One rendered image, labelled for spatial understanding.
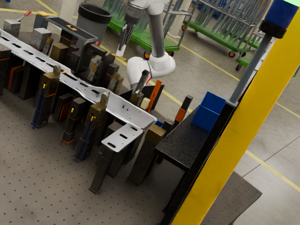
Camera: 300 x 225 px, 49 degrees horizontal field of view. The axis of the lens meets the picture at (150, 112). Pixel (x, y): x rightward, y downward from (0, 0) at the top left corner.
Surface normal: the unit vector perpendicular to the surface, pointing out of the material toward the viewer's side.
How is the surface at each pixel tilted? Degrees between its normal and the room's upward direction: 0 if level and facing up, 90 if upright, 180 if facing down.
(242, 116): 90
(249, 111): 90
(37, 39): 90
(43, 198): 0
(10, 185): 0
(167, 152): 0
